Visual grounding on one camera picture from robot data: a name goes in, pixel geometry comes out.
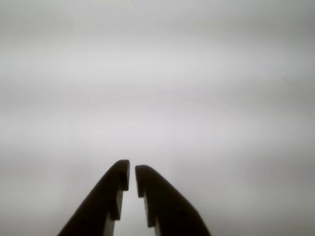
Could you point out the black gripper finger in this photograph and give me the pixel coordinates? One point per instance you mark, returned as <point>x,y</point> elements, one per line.
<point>103,204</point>
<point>169,209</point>

